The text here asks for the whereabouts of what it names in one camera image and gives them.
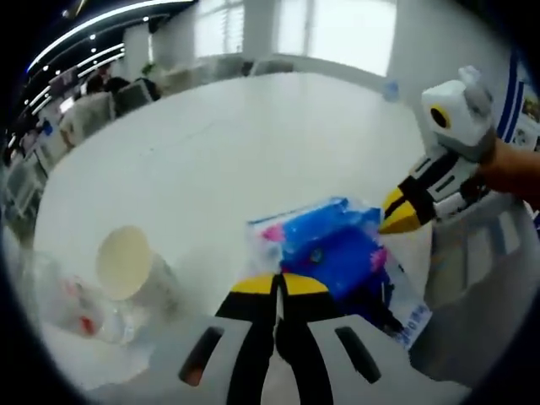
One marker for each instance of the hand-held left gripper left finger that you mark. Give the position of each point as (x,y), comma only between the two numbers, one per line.
(249,337)

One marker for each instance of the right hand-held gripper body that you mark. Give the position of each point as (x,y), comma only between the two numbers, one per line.
(460,118)

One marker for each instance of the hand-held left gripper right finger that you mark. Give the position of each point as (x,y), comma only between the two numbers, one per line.
(308,346)

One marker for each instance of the small blue packet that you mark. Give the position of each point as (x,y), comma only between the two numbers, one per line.
(390,90)

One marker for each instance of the blue tissue packet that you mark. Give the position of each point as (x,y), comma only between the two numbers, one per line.
(320,236)

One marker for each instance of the clear packet of blue masks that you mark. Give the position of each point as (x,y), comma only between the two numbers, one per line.
(415,320)

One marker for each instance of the clear plastic bottle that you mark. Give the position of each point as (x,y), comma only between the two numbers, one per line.
(114,322)

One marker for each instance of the white paper cup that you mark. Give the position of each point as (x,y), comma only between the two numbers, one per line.
(122,261)

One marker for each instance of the blue white banner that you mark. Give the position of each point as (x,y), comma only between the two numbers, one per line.
(516,122)

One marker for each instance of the grey office chair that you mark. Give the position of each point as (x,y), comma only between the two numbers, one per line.
(472,295)

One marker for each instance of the large bright window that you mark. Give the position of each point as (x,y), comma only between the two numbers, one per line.
(337,34)

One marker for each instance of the white table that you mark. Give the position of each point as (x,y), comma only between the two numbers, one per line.
(211,169)

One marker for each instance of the white office chair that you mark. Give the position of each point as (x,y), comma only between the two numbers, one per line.
(272,67)

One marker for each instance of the window with blinds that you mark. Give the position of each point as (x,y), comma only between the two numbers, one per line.
(221,25)

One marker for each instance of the row of office workstations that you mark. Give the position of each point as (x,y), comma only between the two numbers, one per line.
(29,169)

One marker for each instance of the green potted plant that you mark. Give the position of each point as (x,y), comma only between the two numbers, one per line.
(148,70)

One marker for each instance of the curved ceiling light strip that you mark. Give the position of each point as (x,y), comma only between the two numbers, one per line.
(105,21)

